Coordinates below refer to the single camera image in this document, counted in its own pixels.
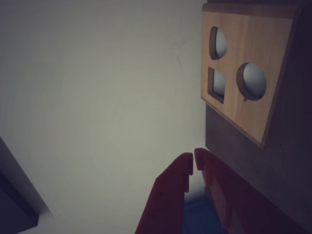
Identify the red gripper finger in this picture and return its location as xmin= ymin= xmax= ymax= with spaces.
xmin=135 ymin=152 xmax=194 ymax=234
xmin=194 ymin=147 xmax=308 ymax=234

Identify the wooden shape sorter box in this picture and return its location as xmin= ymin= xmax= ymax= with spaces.
xmin=201 ymin=2 xmax=312 ymax=149

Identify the blue clamp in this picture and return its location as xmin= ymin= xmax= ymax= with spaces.
xmin=182 ymin=197 xmax=222 ymax=234

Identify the dark grey board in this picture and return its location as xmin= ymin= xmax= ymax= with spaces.
xmin=0 ymin=136 xmax=53 ymax=234

